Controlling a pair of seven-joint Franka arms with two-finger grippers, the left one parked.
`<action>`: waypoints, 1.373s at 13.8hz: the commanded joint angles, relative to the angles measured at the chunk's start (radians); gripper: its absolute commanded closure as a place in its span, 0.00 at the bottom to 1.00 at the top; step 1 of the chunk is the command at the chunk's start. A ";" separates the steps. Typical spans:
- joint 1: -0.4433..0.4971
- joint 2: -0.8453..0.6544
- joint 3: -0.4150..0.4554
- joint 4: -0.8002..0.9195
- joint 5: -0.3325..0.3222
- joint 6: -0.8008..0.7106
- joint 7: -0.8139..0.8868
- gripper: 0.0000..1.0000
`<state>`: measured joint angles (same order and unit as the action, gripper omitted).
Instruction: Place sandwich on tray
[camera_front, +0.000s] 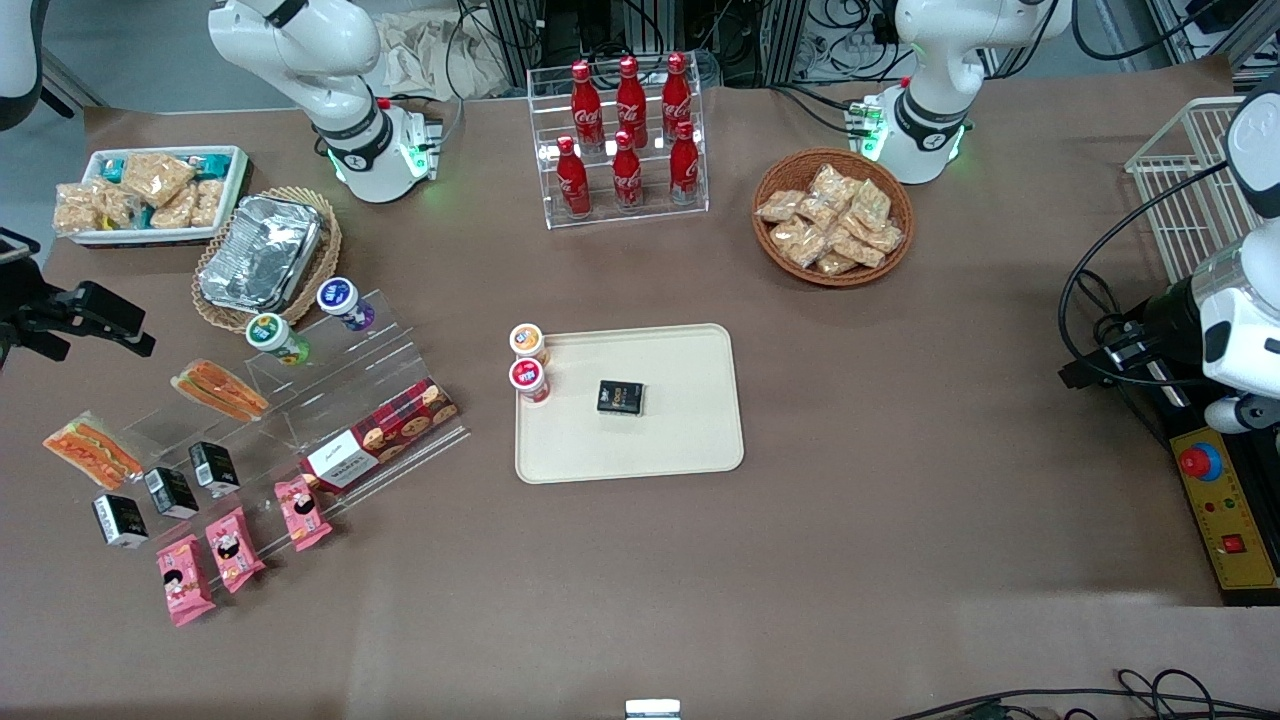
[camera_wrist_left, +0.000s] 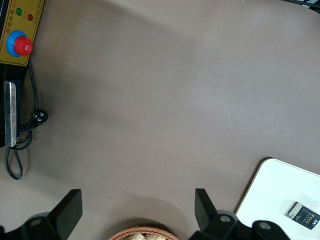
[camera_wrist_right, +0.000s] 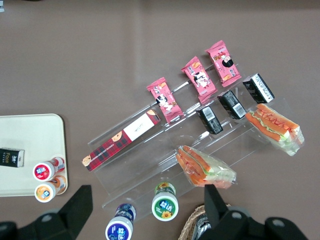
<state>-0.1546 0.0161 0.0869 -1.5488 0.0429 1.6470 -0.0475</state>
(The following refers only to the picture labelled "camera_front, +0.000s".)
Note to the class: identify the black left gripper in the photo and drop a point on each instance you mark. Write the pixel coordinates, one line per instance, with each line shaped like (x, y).
(1167, 314)

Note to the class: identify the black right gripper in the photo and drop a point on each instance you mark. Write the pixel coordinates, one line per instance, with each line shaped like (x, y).
(27, 308)

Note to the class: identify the triangle sandwich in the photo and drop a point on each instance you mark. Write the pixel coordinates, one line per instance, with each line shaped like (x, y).
(220, 390)
(92, 452)

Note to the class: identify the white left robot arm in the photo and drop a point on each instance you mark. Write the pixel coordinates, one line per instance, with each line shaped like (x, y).
(935, 60)

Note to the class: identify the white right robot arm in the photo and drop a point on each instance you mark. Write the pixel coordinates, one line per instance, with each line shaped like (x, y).
(340, 50)

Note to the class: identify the beige plastic tray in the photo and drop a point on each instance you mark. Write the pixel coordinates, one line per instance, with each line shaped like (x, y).
(660, 445)

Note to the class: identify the rice cracker packet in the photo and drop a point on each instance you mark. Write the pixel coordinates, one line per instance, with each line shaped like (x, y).
(115, 207)
(75, 208)
(155, 177)
(173, 212)
(207, 203)

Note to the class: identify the green lid cup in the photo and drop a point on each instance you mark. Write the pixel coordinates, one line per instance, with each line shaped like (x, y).
(270, 332)

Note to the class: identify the teal snack packet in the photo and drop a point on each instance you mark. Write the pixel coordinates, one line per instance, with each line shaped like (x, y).
(212, 164)
(112, 170)

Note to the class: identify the aluminium foil container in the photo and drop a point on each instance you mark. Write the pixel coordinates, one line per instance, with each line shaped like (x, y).
(260, 252)

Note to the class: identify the small black and white carton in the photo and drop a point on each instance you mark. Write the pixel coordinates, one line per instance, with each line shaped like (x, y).
(213, 468)
(170, 492)
(120, 520)

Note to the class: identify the white rectangular snack bin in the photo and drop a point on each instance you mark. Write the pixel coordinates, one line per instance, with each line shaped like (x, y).
(235, 190)

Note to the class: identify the yellow emergency stop box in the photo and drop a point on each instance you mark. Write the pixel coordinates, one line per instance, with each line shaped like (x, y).
(1235, 510)

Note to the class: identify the clear acrylic stepped stand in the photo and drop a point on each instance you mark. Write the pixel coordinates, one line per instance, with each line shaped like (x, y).
(330, 380)

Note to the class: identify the oval wicker basket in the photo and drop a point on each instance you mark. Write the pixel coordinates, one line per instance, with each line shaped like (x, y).
(325, 250)

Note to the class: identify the purple lid cup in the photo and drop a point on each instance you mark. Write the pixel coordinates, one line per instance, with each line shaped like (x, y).
(338, 297)

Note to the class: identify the brown paper table cover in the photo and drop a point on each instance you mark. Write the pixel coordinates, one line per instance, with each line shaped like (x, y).
(900, 450)

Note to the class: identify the pink snack packet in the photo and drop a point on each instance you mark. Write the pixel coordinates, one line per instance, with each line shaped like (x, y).
(233, 548)
(184, 580)
(302, 512)

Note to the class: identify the clear bag of crackers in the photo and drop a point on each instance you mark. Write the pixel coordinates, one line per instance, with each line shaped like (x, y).
(798, 242)
(832, 185)
(870, 203)
(852, 247)
(835, 264)
(885, 237)
(780, 205)

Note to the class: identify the red plaid cookie box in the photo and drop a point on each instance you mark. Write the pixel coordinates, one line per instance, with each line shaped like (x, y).
(380, 435)

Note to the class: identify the round brown wicker basket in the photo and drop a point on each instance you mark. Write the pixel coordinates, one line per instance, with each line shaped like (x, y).
(790, 165)

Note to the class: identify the orange lid cup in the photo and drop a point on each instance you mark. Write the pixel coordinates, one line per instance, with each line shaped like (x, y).
(526, 340)

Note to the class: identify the red lid cup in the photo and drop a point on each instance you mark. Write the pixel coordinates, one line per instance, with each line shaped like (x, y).
(527, 376)

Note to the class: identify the beige cloth bag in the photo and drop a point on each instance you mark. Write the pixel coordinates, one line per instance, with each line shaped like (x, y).
(430, 55)

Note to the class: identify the red cola bottle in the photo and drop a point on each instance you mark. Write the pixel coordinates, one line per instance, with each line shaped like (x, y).
(676, 98)
(572, 185)
(585, 105)
(685, 170)
(630, 100)
(627, 178)

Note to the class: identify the clear acrylic bottle rack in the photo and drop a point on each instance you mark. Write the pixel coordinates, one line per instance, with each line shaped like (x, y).
(650, 215)

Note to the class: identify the black carton with gold print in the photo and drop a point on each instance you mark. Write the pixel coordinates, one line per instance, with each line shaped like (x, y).
(620, 397)

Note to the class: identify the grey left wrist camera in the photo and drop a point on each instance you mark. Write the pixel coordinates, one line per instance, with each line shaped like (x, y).
(1240, 414)

